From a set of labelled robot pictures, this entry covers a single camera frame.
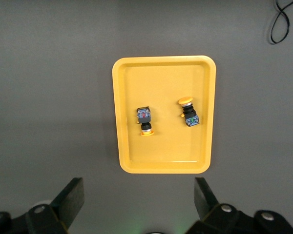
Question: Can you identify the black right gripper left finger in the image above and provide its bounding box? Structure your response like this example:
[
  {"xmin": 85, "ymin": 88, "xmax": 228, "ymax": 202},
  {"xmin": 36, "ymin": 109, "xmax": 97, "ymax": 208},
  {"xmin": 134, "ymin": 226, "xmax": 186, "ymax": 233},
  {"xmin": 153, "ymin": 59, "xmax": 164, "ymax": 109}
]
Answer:
[{"xmin": 25, "ymin": 177, "xmax": 85, "ymax": 234}]

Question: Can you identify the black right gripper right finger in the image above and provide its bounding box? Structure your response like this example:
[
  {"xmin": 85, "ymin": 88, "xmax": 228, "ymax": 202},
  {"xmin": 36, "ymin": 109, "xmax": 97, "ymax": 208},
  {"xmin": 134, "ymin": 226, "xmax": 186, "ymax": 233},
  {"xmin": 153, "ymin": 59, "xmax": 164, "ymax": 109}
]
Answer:
[{"xmin": 188, "ymin": 176, "xmax": 255, "ymax": 234}]

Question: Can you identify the yellow mushroom push button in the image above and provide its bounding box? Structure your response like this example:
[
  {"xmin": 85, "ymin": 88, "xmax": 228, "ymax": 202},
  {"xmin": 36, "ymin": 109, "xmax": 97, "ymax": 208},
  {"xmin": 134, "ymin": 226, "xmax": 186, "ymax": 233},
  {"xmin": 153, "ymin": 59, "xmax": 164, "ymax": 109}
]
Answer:
[
  {"xmin": 177, "ymin": 97, "xmax": 200, "ymax": 128},
  {"xmin": 136, "ymin": 106, "xmax": 155, "ymax": 137}
]

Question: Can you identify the yellow plastic tray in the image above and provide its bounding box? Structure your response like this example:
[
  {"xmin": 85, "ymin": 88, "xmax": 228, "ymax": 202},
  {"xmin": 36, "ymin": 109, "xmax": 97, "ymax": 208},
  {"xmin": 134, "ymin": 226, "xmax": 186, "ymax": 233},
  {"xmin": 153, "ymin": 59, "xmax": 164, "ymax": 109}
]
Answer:
[{"xmin": 112, "ymin": 55, "xmax": 217, "ymax": 175}]

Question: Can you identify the loose thin black cable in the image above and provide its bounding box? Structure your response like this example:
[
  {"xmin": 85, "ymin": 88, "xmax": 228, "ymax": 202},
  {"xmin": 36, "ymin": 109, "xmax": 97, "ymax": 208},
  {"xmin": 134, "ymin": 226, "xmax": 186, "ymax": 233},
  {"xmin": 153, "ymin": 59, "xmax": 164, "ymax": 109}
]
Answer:
[{"xmin": 270, "ymin": 0, "xmax": 293, "ymax": 45}]

